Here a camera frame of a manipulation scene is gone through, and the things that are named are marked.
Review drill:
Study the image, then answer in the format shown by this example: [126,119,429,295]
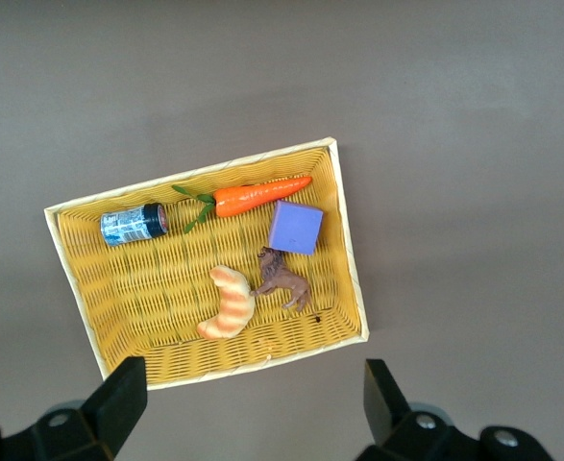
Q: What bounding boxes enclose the yellow woven basket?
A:
[43,135,371,392]

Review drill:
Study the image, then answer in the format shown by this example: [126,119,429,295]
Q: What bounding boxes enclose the small black blue-labelled can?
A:
[99,202,170,248]

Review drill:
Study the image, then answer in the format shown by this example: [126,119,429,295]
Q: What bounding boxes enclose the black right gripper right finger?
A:
[362,358,412,449]

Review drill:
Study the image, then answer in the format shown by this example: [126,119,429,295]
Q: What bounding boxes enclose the orange toy carrot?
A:
[170,175,314,235]

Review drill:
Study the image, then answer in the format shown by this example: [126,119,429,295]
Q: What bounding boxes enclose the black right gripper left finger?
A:
[81,355,149,460]

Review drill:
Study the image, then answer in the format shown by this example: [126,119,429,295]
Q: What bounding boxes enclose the brown lion figurine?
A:
[248,246,313,314]

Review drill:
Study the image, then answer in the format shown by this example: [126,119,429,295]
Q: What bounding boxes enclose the purple foam block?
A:
[267,199,325,256]

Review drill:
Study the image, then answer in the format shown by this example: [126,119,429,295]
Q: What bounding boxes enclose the toy croissant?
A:
[195,264,257,342]

